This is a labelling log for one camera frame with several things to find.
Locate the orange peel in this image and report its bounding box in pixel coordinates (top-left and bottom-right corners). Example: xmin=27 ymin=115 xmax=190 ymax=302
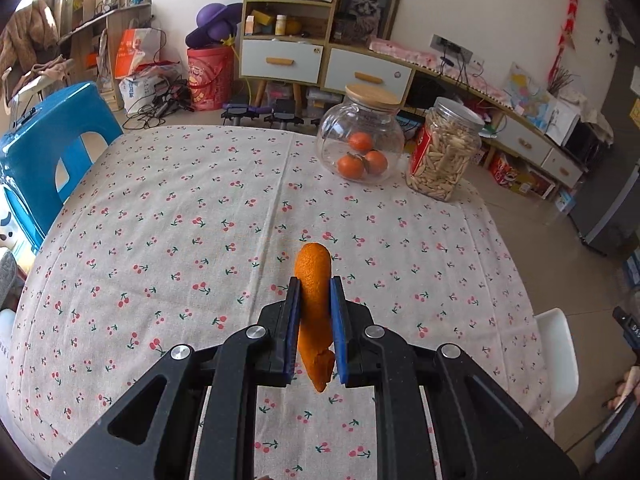
xmin=294 ymin=243 xmax=335 ymax=392

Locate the white plastic trash bin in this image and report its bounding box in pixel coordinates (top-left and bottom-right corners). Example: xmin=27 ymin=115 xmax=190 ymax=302
xmin=535 ymin=308 xmax=579 ymax=418

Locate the cherry print tablecloth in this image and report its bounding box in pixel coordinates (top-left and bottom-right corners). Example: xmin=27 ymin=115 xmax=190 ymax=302
xmin=1 ymin=126 xmax=553 ymax=472

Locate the grey refrigerator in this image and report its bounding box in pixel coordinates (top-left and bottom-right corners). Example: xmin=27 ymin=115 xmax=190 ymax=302
xmin=568 ymin=39 xmax=639 ymax=256

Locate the red snack carton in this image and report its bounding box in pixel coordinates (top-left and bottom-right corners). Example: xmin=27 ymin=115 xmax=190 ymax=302
xmin=489 ymin=152 xmax=520 ymax=190

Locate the tangerine in jar right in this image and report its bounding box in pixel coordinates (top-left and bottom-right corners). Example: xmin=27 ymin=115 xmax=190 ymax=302
xmin=363 ymin=150 xmax=388 ymax=177

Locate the tangerine in jar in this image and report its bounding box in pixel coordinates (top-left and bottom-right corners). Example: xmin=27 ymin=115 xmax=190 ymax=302
xmin=347 ymin=132 xmax=374 ymax=154
xmin=336 ymin=153 xmax=366 ymax=181
xmin=363 ymin=150 xmax=388 ymax=177

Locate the tangerine in jar left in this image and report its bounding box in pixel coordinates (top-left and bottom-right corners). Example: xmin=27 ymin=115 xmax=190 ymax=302
xmin=336 ymin=153 xmax=366 ymax=181

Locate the plastic jar of seeds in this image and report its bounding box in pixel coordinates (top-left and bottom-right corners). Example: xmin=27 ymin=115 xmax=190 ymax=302
xmin=406 ymin=96 xmax=485 ymax=202

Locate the blue plastic stool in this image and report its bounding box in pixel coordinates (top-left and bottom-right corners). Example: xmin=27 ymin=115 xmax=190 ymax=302
xmin=1 ymin=81 xmax=122 ymax=252

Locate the black microwave oven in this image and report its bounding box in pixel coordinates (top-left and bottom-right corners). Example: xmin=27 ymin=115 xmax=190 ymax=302
xmin=563 ymin=120 xmax=606 ymax=169

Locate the tangerine in jar top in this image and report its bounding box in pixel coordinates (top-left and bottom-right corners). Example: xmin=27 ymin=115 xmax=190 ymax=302
xmin=347 ymin=132 xmax=374 ymax=154

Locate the glass jar with bamboo lid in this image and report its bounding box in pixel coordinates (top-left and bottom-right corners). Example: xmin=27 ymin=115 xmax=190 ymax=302
xmin=316 ymin=84 xmax=405 ymax=184

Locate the colourful map poster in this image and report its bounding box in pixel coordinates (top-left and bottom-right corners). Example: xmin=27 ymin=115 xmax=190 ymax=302
xmin=502 ymin=63 xmax=556 ymax=132

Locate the pink cloth on cabinet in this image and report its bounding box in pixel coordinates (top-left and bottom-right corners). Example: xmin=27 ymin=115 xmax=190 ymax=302
xmin=368 ymin=38 xmax=511 ymax=107

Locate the long wooden tv cabinet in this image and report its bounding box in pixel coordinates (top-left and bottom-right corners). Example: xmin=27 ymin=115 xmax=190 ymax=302
xmin=240 ymin=36 xmax=584 ymax=188

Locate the red plastic bucket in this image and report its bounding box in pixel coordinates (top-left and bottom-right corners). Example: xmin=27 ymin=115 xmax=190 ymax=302
xmin=186 ymin=46 xmax=234 ymax=112

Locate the orange shopping bag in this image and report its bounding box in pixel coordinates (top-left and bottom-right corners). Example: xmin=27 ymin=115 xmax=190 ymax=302
xmin=114 ymin=27 xmax=165 ymax=79

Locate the purple hat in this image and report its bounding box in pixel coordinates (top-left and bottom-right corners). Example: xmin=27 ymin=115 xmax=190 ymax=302
xmin=186 ymin=2 xmax=243 ymax=49

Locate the background wooden bookshelf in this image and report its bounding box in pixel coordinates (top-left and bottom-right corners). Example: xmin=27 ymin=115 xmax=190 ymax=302
xmin=58 ymin=0 xmax=152 ymax=110

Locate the framed cat picture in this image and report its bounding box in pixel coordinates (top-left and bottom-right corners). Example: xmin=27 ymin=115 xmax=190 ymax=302
xmin=331 ymin=0 xmax=400 ymax=47

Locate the wooden shelf unit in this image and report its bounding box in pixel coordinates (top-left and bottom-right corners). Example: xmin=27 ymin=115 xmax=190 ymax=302
xmin=241 ymin=0 xmax=338 ymax=46

